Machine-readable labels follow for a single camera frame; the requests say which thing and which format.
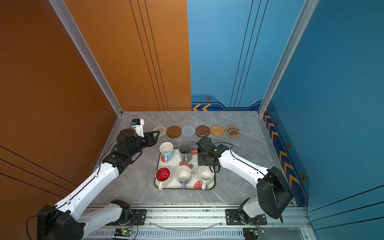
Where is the white strawberry serving tray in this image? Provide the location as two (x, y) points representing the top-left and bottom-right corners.
(155, 149), (216, 190)

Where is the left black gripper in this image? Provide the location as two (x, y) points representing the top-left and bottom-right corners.
(128, 130), (160, 159)

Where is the paw shaped wooden coaster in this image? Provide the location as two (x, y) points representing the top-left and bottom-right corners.
(225, 125), (241, 139)

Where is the aluminium front rail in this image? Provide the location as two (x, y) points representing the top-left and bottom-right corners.
(131, 204), (312, 229)

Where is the light brown wooden coaster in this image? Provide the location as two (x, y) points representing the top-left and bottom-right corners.
(166, 126), (182, 139)

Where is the right green circuit board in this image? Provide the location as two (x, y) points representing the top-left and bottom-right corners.
(243, 228), (265, 240)

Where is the white purple handled mug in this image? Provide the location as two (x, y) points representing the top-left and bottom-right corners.
(176, 166), (192, 190)

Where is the green circuit board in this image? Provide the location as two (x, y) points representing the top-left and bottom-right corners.
(113, 229), (134, 239)
(243, 228), (265, 240)

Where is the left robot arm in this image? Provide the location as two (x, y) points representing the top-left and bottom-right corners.
(37, 129), (160, 240)

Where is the blue grey woven coaster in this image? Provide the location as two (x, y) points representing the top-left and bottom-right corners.
(182, 125), (196, 138)

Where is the left green circuit board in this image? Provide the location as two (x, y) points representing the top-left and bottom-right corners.
(113, 229), (134, 239)

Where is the left aluminium corner post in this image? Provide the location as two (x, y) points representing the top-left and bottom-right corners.
(49, 0), (123, 117)

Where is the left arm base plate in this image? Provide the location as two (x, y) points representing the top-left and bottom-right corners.
(118, 209), (147, 226)

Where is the right aluminium corner post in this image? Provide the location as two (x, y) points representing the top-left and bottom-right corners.
(258, 0), (319, 117)

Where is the aluminium corner post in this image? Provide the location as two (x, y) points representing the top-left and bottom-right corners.
(49, 0), (123, 117)
(258, 0), (319, 117)

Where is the light blue mug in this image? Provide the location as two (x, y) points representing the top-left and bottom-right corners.
(160, 142), (174, 163)

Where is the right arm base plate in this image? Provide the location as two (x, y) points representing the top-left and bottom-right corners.
(225, 209), (267, 226)

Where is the red interior white mug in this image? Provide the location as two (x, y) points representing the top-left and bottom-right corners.
(155, 167), (172, 191)

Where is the dark brown worn coaster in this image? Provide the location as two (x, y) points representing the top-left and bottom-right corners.
(195, 125), (211, 138)

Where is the tan rattan coaster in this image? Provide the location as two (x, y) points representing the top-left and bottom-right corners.
(210, 125), (225, 137)

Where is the grey mug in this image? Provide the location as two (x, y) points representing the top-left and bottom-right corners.
(179, 143), (193, 165)

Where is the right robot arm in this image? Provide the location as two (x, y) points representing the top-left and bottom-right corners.
(196, 138), (294, 225)

